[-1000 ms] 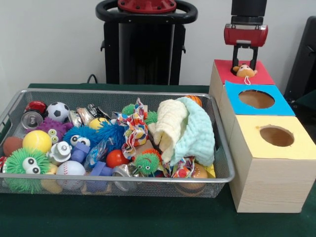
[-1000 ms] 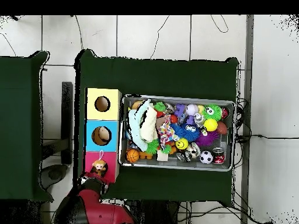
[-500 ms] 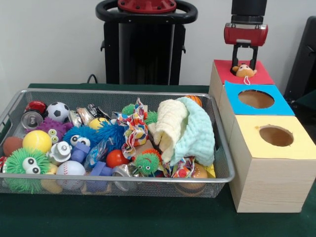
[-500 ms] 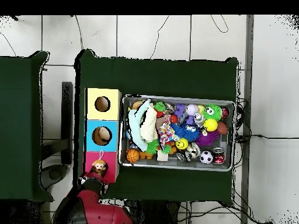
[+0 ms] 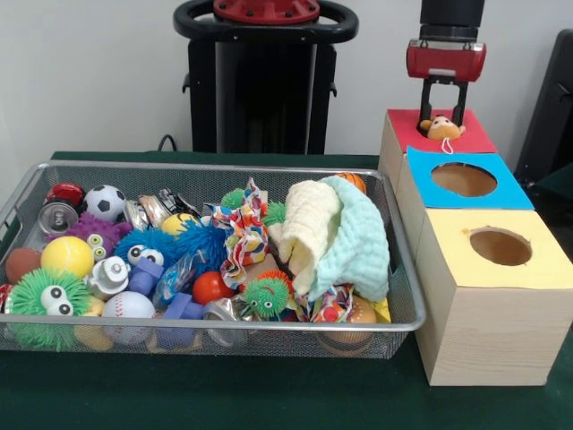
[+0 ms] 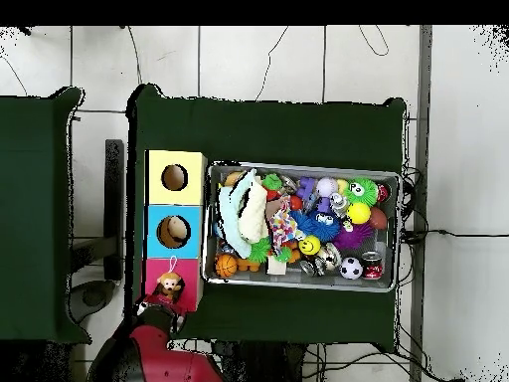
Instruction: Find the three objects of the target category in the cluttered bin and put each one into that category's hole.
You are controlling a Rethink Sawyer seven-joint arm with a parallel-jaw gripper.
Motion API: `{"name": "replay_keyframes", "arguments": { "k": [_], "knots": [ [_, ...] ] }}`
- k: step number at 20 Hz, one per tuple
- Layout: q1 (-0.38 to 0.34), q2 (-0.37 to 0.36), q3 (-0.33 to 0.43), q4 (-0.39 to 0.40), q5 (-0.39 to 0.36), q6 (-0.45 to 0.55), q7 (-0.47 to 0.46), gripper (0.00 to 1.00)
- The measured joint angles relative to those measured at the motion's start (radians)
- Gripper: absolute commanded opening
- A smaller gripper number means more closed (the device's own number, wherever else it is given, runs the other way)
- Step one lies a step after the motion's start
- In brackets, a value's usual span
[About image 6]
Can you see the brown monkey plush toy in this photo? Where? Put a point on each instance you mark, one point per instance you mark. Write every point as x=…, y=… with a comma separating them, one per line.
x=170, y=283

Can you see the mint waffle cloth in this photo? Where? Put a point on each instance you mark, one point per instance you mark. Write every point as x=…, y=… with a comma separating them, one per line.
x=230, y=223

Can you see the cream waffle cloth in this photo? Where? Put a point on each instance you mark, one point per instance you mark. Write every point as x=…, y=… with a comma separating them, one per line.
x=252, y=215

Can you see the colourful patterned cloth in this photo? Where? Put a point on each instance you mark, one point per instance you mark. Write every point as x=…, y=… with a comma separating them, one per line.
x=282, y=227

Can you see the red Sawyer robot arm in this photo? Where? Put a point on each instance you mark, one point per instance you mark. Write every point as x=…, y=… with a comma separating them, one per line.
x=167, y=366

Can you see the wooden box with three holes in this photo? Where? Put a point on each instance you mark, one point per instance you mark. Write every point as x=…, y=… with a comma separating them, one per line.
x=175, y=159

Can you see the small orange basketball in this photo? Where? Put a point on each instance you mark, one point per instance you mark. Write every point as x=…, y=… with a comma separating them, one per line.
x=225, y=266

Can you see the yellow ball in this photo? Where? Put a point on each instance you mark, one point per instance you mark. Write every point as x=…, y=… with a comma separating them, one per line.
x=309, y=245
x=359, y=213

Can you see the blue spiky ball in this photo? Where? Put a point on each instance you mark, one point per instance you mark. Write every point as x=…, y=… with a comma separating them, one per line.
x=328, y=229

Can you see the small soccer ball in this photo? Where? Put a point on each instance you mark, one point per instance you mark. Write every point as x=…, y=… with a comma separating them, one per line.
x=350, y=268

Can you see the dark green table cloth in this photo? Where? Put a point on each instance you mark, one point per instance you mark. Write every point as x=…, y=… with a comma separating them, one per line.
x=298, y=131
x=39, y=139

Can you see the purple spiky googly-eyed toy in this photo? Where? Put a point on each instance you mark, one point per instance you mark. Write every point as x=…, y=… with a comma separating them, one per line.
x=354, y=235

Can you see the green spiky googly-eyed ball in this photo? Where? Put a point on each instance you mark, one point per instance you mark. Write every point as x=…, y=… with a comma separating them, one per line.
x=366, y=195

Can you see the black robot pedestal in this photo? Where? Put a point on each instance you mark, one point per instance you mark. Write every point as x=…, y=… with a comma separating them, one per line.
x=270, y=366

